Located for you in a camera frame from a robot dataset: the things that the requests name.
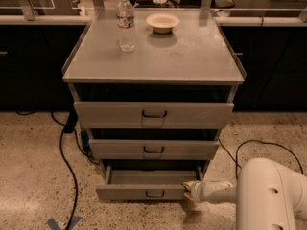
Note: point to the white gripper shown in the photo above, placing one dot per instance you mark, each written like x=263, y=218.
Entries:
x=207, y=192

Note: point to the grey drawer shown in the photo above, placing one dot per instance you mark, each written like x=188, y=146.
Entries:
x=153, y=149
x=153, y=115
x=148, y=180

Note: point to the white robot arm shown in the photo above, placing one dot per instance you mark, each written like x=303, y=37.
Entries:
x=267, y=195

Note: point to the grey drawer cabinet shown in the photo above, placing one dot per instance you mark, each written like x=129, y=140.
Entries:
x=191, y=64

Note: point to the black power strip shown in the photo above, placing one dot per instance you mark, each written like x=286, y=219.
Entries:
x=71, y=121

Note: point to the blue tape floor mark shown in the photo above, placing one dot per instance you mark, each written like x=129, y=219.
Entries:
x=51, y=223

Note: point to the white paper bowl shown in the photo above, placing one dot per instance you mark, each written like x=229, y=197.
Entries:
x=162, y=23

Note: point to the clear plastic water bottle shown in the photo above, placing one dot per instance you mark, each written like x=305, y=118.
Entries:
x=125, y=23

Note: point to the dark counter with white top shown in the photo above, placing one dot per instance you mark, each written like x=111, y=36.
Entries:
x=274, y=58

